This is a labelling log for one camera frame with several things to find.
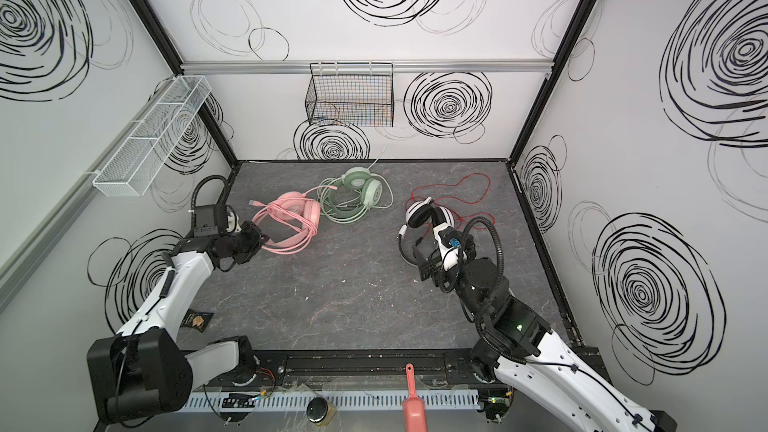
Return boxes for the pink headphones with cable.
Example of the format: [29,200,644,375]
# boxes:
[248,185,337,255]

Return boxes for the green headphones with cable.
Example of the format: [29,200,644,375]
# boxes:
[316,165,394,225]

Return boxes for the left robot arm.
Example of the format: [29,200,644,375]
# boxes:
[87,200,268,428]

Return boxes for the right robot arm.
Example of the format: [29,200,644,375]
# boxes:
[398,209,678,431]

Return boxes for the small black packet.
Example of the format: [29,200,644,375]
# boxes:
[180,309,214,333]

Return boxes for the black round knob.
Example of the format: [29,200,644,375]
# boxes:
[306,396,336,427]

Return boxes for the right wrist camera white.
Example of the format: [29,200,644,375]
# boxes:
[433,223,466,271]

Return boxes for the black white headphones red cable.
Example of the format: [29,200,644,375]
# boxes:
[397,172,497,269]

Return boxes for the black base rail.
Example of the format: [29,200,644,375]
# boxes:
[122,347,607,388]

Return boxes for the clear plastic wall shelf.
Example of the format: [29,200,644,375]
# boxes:
[92,75,211,197]

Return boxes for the white slotted cable duct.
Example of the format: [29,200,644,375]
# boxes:
[185,388,481,414]

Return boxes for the red dustpan brush handle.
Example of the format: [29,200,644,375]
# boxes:
[402,363,428,432]

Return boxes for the black wire basket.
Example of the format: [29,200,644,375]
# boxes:
[304,61,395,128]

